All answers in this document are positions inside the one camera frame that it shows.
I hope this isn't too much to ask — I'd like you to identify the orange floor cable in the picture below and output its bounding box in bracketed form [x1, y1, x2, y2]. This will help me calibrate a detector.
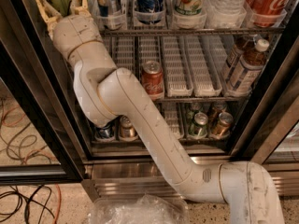
[51, 184, 63, 224]

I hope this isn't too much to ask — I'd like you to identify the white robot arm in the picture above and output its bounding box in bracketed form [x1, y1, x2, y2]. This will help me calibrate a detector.
[36, 0, 285, 224]

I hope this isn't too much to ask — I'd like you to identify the clear plastic bin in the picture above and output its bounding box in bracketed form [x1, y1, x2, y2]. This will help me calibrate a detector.
[89, 194, 190, 224]

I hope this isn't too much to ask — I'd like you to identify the tea bottle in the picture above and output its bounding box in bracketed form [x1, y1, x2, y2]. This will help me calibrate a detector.
[221, 35, 254, 81]
[227, 38, 269, 92]

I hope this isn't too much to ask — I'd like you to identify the wire shelf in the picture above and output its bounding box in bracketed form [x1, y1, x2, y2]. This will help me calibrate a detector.
[153, 96, 249, 104]
[100, 27, 285, 37]

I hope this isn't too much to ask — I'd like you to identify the fridge right glass door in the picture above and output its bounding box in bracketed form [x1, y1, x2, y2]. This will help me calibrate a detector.
[230, 4, 299, 164]

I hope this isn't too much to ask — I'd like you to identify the blue can bottom front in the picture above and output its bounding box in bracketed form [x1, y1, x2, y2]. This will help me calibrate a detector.
[94, 122, 114, 140]

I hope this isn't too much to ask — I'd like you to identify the silver blue slim can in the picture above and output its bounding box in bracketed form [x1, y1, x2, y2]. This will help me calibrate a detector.
[97, 0, 122, 30]

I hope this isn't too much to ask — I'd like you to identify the right rear tea bottle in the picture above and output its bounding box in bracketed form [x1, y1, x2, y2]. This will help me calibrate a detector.
[221, 35, 254, 81]

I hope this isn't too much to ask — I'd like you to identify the red coke can middle shelf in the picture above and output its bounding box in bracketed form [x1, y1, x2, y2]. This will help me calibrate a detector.
[141, 61, 164, 95]

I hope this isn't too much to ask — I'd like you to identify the black floor cable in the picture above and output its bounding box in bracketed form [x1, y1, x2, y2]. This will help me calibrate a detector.
[0, 184, 56, 224]

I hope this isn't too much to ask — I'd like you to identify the green can bottom front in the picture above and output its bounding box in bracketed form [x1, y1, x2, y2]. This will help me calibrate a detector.
[189, 112, 208, 138]

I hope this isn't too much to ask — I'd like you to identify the middle wire shelf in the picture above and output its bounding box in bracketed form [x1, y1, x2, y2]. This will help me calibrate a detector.
[153, 96, 249, 104]

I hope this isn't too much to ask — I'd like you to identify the dark blue can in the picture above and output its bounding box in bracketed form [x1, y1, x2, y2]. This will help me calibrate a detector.
[135, 0, 164, 25]

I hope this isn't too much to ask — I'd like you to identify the fridge glass door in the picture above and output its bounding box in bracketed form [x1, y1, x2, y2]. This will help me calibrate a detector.
[230, 4, 299, 164]
[0, 0, 85, 185]

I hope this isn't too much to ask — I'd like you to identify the stainless fridge base grille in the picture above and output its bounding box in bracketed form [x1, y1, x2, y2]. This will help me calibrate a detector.
[81, 159, 299, 201]

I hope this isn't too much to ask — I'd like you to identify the right front tea bottle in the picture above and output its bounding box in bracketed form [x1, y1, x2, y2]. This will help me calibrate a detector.
[227, 38, 269, 92]

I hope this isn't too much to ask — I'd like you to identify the top wire shelf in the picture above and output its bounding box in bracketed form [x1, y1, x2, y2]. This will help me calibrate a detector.
[100, 27, 285, 37]

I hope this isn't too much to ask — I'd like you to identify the red coca-cola can top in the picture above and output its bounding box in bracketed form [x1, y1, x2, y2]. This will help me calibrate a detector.
[246, 0, 288, 28]

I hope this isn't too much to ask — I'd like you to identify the bronze can bottom front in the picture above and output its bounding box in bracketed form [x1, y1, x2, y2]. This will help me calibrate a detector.
[211, 112, 234, 136]

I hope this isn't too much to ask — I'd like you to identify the fridge left glass door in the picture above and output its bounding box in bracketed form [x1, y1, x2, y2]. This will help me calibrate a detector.
[0, 0, 85, 185]

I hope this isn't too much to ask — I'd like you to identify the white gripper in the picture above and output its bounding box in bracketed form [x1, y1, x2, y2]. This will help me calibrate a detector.
[36, 0, 103, 59]

